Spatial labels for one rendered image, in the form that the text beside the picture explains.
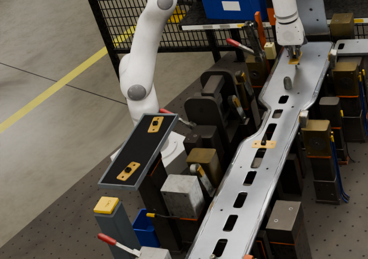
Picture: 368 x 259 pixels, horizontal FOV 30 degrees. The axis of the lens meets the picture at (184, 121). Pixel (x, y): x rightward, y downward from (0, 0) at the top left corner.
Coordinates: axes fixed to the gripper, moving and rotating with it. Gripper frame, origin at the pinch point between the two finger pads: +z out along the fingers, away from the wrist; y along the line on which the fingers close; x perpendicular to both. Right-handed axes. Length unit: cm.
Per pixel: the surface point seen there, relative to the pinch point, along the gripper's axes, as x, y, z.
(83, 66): 152, -227, 108
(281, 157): -53, 8, 7
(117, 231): -99, -31, -1
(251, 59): -0.8, -17.9, 2.2
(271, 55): 6.0, -12.0, 4.7
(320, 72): -2.7, 9.6, 7.3
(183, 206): -84, -15, 2
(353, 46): 14.7, 19.2, 7.4
